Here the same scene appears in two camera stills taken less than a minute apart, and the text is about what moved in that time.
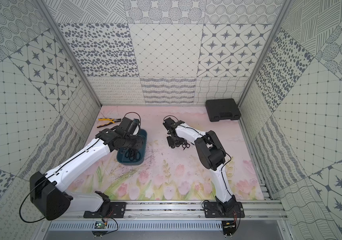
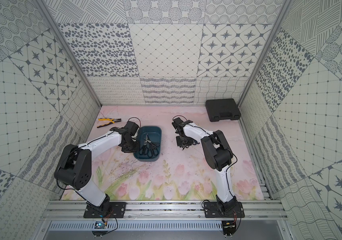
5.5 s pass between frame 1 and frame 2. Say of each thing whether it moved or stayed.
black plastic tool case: stayed
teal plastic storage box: moved
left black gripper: stayed
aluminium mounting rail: stayed
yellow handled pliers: stayed
